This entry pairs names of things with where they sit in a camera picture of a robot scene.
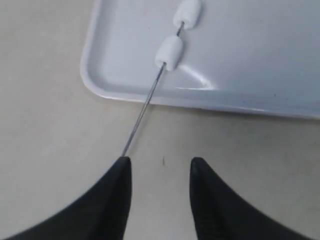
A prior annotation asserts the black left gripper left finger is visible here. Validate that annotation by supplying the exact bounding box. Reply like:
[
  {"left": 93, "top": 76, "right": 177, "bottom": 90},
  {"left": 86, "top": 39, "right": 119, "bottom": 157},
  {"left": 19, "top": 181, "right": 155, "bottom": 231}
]
[{"left": 11, "top": 156, "right": 132, "bottom": 240}]

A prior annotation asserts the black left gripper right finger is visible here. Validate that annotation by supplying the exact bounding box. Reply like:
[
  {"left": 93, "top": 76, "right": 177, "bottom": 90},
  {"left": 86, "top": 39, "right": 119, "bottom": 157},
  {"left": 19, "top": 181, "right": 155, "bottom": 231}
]
[{"left": 189, "top": 157, "right": 307, "bottom": 240}]

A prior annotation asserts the thin metal skewer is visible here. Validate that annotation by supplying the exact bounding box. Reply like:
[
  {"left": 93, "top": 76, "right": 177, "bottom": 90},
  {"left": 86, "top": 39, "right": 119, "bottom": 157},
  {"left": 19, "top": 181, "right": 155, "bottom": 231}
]
[{"left": 121, "top": 24, "right": 184, "bottom": 157}]

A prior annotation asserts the white rectangular plastic tray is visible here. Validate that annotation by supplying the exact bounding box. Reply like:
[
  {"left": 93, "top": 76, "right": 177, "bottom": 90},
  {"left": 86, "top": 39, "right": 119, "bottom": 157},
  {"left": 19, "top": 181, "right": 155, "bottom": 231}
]
[{"left": 80, "top": 0, "right": 320, "bottom": 118}]

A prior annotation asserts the white marshmallow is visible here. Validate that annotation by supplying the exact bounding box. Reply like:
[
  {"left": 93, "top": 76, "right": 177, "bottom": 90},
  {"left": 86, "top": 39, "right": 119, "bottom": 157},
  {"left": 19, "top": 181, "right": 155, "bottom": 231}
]
[
  {"left": 173, "top": 0, "right": 202, "bottom": 30},
  {"left": 155, "top": 35, "right": 184, "bottom": 72}
]

